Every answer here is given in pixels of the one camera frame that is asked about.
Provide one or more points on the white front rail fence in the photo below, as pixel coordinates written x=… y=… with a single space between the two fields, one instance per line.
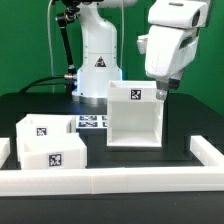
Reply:
x=109 y=181

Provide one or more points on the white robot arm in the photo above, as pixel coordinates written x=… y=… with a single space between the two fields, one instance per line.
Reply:
x=100 y=38

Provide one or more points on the black camera stand pole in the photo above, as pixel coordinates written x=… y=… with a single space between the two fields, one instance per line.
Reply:
x=63 y=19

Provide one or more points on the white drawer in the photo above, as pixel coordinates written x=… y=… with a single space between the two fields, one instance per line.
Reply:
x=38 y=125
x=57 y=152

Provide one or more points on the marker tag sheet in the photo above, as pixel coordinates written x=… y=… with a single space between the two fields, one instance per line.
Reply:
x=91 y=121

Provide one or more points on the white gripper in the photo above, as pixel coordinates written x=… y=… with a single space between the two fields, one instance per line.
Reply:
x=167 y=52

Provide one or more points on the white drawer cabinet box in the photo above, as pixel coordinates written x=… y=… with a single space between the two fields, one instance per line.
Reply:
x=134 y=114

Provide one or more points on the white right rail segment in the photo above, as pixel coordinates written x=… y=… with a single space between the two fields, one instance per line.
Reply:
x=205 y=152

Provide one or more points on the white rail segment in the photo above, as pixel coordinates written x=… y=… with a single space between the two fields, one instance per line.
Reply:
x=4 y=150
x=205 y=152

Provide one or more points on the white left rail segment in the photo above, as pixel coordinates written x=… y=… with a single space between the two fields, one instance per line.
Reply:
x=4 y=150

